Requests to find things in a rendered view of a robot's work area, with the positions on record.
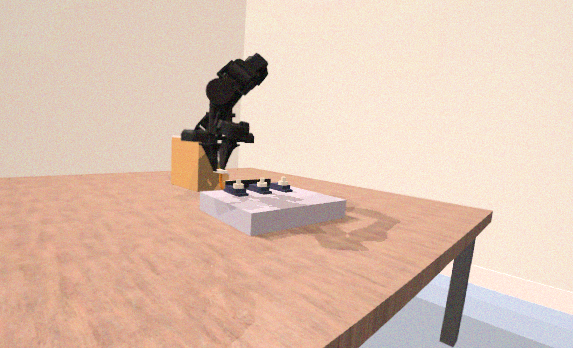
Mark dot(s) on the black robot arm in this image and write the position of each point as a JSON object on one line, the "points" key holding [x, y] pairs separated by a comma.
{"points": [[236, 79]]}

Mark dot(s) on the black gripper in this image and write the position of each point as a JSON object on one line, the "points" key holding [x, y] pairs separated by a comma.
{"points": [[209, 140]]}

